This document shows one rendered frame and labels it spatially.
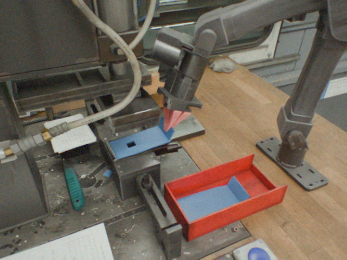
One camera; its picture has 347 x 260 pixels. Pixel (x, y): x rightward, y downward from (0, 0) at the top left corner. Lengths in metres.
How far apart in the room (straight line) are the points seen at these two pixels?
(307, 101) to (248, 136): 0.26
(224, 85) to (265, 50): 0.47
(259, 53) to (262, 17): 0.95
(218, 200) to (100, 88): 0.37
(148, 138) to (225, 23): 0.32
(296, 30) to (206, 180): 1.12
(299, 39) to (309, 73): 1.04
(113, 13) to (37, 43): 0.14
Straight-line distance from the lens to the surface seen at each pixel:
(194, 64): 0.68
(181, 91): 0.70
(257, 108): 1.09
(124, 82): 0.63
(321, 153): 0.96
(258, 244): 0.66
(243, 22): 0.66
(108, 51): 0.59
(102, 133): 0.81
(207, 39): 0.64
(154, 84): 1.12
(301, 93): 0.74
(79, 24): 0.54
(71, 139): 0.87
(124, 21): 0.59
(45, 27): 0.54
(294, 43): 1.75
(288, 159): 0.85
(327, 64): 0.72
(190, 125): 0.93
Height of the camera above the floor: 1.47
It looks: 38 degrees down
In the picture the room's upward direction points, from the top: straight up
